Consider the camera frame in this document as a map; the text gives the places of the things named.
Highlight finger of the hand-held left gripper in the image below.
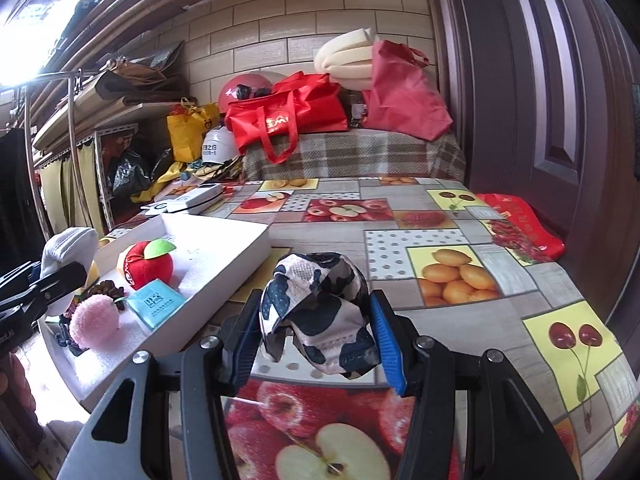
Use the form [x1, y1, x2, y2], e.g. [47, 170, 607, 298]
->
[0, 261, 42, 301]
[22, 261, 88, 317]

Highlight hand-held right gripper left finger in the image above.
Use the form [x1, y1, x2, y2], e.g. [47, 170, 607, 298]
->
[57, 287, 263, 480]

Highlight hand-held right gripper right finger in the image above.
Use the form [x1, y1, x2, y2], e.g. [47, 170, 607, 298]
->
[369, 289, 583, 480]

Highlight white sock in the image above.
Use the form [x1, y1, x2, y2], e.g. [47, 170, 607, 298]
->
[40, 226, 100, 317]

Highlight brown bumpy soft toy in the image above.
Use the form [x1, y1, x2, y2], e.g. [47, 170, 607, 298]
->
[82, 281, 126, 306]

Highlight pink plush ball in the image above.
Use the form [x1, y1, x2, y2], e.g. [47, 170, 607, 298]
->
[69, 294, 121, 348]

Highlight cow print face mask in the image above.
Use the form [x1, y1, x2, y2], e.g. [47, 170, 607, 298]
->
[259, 251, 381, 381]

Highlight red plush apple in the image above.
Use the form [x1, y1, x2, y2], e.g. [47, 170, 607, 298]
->
[121, 240, 178, 291]

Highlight white foam sheet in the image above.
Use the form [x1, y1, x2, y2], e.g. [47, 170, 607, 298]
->
[47, 310, 166, 396]

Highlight light blue tissue packet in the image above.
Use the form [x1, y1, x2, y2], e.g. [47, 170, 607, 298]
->
[125, 279, 187, 333]

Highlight white foam tray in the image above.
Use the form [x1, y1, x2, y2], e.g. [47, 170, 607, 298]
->
[37, 212, 271, 413]

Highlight black garment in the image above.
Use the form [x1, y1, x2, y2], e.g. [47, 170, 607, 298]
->
[0, 127, 46, 266]

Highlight yellow curtain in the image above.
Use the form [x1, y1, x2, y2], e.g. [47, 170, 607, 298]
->
[39, 142, 103, 236]

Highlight fruit print tablecloth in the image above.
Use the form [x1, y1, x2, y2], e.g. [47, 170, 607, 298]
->
[30, 175, 640, 480]

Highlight white metal shelf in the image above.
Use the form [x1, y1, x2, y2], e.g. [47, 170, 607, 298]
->
[30, 122, 141, 233]

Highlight chrome clothes rack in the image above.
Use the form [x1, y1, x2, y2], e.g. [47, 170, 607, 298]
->
[15, 70, 101, 241]

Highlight black plastic bag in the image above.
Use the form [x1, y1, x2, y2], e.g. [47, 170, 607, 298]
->
[111, 150, 153, 197]

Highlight yellow plastic cloth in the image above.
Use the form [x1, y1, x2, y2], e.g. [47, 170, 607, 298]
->
[131, 160, 188, 203]

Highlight white rectangular device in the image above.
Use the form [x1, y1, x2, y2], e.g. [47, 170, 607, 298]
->
[162, 183, 224, 213]

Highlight beige board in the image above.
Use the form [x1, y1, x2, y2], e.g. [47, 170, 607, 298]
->
[32, 102, 181, 153]

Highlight red gift bag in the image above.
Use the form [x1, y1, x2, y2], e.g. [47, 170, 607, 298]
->
[474, 192, 566, 262]

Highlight yellow bag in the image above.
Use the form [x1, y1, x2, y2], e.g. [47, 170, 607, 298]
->
[166, 102, 221, 163]

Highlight plaid cloth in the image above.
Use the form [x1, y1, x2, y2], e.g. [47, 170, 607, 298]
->
[242, 127, 467, 182]

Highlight white helmet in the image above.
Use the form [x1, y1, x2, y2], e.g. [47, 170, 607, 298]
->
[201, 126, 238, 165]

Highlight brown cardboard pile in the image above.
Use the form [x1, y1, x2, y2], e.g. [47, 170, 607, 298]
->
[95, 40, 187, 106]

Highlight glossy red tote bag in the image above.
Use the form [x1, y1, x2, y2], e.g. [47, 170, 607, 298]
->
[224, 72, 349, 165]

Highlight pinkish red fabric bag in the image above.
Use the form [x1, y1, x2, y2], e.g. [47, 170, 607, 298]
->
[361, 39, 454, 142]

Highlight red helmet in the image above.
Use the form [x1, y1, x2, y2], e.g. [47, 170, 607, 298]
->
[218, 72, 281, 108]

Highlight purple metal door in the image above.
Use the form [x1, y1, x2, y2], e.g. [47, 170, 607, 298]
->
[420, 0, 640, 326]

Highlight white foam roll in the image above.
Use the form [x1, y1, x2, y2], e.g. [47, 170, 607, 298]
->
[314, 27, 378, 86]

